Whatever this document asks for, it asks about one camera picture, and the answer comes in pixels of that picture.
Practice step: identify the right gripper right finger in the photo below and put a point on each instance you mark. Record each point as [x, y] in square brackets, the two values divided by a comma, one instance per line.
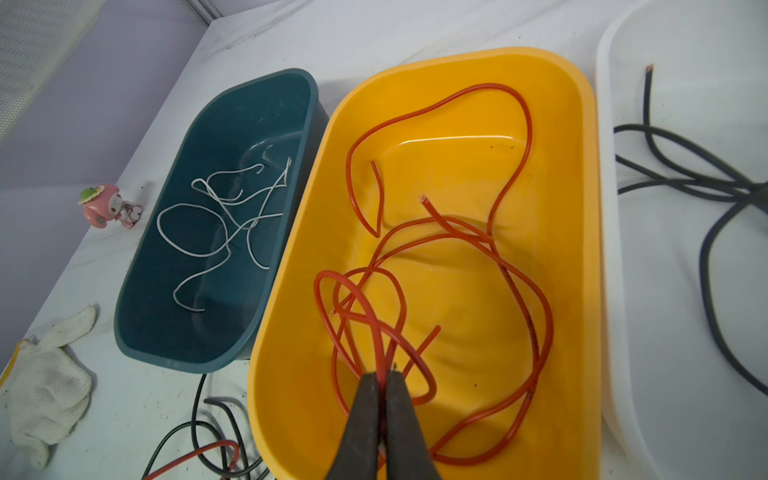
[407, 455]

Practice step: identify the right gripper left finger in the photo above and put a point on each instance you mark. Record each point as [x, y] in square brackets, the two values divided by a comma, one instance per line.
[357, 455]

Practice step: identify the yellow plastic bin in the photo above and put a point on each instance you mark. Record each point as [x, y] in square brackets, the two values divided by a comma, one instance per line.
[450, 230]

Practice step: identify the dark teal plastic bin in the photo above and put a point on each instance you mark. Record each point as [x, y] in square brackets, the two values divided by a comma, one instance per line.
[197, 289]

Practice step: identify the white plastic bin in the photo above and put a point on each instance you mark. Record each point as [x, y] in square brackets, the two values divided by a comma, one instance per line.
[682, 110]

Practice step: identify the white work glove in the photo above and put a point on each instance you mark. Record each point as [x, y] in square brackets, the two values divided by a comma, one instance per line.
[45, 391]

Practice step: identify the small pink green ball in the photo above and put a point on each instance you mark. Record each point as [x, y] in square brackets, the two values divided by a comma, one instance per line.
[104, 203]

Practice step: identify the lower white mesh shelf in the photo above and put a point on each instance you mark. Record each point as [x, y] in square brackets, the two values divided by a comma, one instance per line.
[37, 36]

